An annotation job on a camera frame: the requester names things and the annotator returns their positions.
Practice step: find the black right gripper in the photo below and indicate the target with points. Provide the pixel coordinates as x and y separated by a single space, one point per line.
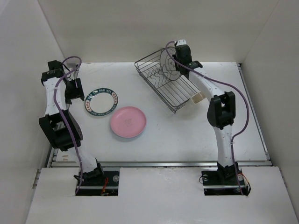
177 68

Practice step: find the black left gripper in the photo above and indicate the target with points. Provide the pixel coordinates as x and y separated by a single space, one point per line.
77 92

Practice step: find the green rimmed white plate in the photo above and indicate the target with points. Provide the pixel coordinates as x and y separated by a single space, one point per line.
101 102

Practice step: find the pink plastic plate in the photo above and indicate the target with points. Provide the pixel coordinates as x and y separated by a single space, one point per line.
128 122

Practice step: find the blue plastic plate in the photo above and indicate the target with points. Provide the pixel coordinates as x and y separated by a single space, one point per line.
123 139

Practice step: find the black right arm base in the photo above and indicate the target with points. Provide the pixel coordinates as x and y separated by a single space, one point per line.
216 185

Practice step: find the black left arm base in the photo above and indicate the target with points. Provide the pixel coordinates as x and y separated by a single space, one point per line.
105 186

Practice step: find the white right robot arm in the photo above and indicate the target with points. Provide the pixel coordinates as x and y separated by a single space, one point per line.
221 110

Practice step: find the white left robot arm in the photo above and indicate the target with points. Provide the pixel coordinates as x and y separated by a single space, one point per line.
60 127

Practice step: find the black wire dish rack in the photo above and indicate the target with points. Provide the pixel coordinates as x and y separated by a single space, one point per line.
175 94

